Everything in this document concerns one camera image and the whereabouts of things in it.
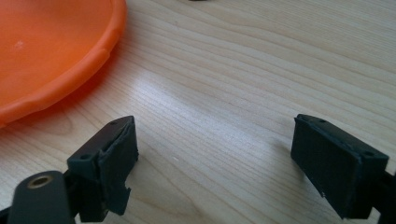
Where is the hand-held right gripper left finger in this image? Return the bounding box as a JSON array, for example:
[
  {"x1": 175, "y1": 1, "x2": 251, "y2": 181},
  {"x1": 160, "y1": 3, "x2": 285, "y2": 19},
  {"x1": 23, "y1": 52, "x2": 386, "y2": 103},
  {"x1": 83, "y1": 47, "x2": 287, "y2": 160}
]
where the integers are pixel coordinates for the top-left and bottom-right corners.
[{"x1": 66, "y1": 115, "x2": 140, "y2": 224}]

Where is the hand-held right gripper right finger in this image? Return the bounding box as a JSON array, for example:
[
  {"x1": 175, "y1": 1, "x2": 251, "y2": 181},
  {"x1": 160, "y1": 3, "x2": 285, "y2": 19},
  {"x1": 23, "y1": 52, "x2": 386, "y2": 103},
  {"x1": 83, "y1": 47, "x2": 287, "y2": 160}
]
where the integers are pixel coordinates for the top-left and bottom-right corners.
[{"x1": 290, "y1": 113, "x2": 390, "y2": 220}]

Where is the orange plastic plate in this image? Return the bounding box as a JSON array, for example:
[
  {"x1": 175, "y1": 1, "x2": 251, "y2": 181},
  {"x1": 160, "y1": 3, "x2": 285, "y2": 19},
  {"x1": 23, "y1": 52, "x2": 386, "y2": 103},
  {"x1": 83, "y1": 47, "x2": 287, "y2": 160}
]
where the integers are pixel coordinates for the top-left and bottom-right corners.
[{"x1": 0, "y1": 0, "x2": 128, "y2": 129}]

